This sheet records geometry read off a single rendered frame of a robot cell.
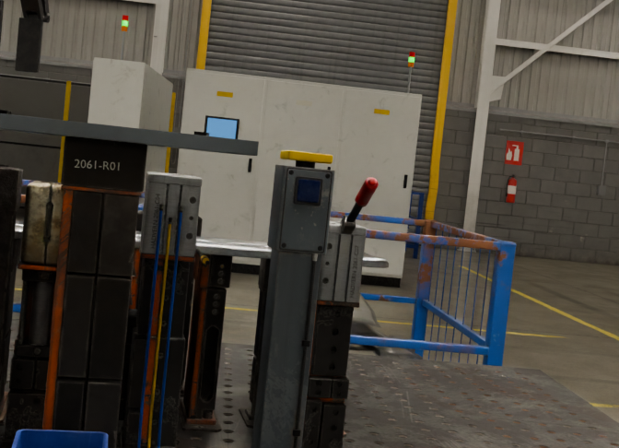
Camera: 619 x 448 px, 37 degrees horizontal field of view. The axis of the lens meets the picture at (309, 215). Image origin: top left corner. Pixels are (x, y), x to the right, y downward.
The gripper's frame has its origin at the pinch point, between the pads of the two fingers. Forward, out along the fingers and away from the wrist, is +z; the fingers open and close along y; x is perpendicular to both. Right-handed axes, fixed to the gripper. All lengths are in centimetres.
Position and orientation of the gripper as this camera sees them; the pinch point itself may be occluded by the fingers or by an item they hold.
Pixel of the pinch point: (7, 56)
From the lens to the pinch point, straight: 121.7
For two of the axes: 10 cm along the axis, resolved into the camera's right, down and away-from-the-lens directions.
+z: -1.0, 9.9, 0.5
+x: -9.9, -1.0, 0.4
